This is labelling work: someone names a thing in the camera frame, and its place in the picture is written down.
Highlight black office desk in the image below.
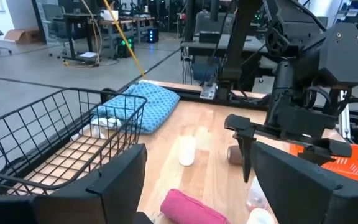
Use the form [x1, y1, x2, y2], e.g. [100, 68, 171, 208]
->
[61, 12, 105, 63]

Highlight black wire basket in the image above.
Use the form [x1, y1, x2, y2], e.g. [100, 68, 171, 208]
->
[0, 87, 149, 197]

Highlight brown bandage roll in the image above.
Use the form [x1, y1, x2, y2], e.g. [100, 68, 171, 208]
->
[227, 144, 244, 166]

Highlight blue patterned cloth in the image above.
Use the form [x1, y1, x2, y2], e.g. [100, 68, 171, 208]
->
[90, 80, 181, 135]

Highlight grey chair back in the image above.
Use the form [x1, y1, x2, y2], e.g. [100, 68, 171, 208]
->
[194, 9, 236, 35]

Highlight dark office chair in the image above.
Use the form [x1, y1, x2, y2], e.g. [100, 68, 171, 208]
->
[41, 3, 71, 60]

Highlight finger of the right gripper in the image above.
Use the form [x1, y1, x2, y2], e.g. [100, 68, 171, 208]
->
[232, 128, 256, 184]
[298, 144, 353, 166]

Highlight white flat box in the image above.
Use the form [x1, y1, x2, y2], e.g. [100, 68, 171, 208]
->
[78, 51, 99, 62]

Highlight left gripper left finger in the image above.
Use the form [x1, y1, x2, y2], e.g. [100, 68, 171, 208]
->
[32, 143, 149, 224]

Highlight computer tower green lights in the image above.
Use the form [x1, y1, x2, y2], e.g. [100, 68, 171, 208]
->
[116, 36, 135, 59]

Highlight wooden top work table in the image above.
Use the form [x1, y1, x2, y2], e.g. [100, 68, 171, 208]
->
[99, 16, 155, 44]

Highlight pink bandage roll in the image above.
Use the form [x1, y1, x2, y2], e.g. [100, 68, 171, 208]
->
[159, 188, 231, 224]

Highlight black box blue lights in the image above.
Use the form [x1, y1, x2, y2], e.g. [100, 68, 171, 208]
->
[146, 27, 160, 44]

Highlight yellow cable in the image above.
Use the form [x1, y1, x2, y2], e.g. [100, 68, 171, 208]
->
[102, 0, 148, 79]

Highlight cardboard box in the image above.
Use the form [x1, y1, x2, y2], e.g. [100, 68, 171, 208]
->
[4, 27, 42, 45]

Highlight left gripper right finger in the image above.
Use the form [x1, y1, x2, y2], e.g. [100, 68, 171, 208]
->
[252, 141, 358, 224]

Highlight black grey-topped desk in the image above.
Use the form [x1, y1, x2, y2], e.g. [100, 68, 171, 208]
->
[180, 32, 281, 85]

